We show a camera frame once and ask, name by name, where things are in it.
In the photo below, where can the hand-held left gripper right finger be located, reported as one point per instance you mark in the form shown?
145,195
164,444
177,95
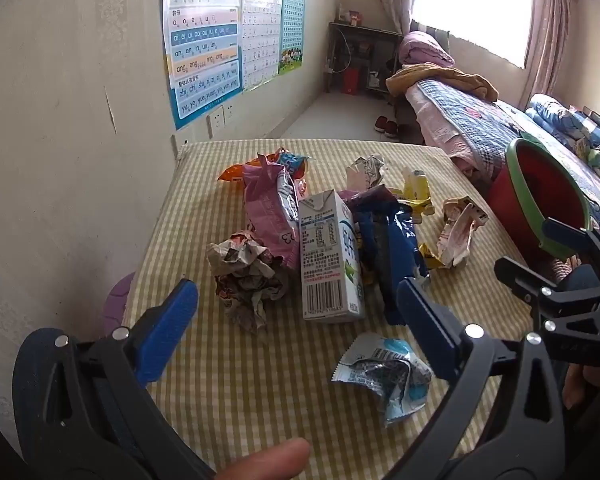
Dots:
422,320

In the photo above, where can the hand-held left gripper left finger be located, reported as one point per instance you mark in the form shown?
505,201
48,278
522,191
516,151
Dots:
172,325

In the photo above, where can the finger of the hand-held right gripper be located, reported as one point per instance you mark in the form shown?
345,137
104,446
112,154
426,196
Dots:
562,235
517,275

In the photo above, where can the red bin with green rim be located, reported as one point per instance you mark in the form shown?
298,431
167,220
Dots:
530,185

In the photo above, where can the small yellow wrapper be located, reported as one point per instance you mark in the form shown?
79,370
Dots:
430,257

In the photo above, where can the blue white candy wrapper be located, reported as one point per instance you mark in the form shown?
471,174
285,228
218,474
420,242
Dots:
380,370

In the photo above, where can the pink white paper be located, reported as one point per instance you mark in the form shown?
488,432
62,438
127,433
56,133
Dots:
460,230

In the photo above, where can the blue snack bag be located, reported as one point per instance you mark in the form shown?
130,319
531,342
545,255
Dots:
385,245

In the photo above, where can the newspaper ball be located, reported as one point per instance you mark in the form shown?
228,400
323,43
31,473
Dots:
245,270

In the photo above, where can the white milk carton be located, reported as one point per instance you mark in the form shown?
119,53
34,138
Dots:
325,260

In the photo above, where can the small yellow bottle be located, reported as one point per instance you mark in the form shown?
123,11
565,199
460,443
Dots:
417,190

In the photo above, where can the dark purple wrapper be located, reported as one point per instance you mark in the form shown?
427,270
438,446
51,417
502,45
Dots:
370,197

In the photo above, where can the pink snack bag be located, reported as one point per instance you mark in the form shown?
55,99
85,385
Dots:
265,205

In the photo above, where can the grey paper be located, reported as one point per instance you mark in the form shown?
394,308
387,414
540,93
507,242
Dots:
365,170

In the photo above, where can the orange wrapper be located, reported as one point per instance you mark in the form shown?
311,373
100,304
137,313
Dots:
230,172

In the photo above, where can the light blue snack wrapper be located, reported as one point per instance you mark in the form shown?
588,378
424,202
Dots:
292,162

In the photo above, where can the person's right hand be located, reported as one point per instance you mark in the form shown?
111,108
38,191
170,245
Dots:
577,385

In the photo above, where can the person's left hand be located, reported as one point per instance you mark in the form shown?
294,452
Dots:
265,462

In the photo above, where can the purple stool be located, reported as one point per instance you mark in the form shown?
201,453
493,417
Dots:
117,305

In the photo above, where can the green toy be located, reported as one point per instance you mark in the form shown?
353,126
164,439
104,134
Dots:
596,156

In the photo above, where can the blue folded quilt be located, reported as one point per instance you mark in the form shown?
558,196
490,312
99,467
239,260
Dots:
550,115

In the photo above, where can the pink bed sheet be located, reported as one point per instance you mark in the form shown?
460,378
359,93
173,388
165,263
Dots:
440,130

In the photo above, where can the bed with patterned quilt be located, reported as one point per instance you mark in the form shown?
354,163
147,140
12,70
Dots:
460,105

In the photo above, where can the red shoe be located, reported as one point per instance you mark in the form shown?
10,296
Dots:
391,129
380,124

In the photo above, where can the mustard blanket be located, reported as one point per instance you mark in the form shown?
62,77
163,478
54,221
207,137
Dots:
430,77

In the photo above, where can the pink folded quilt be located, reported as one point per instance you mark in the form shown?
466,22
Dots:
422,47

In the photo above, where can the window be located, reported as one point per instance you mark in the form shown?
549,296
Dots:
470,5

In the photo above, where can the dark desk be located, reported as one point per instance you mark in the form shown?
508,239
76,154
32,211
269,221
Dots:
365,32

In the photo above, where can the small red box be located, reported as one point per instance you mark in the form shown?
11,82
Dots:
356,16

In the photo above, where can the white wall socket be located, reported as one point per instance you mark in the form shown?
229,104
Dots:
228,115
216,126

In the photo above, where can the blue letter wall poster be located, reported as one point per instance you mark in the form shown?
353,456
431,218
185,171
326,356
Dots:
200,60

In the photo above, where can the white chart wall poster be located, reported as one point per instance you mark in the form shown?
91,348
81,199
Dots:
260,35

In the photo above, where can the green grid wall poster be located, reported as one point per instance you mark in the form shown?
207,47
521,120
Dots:
292,20

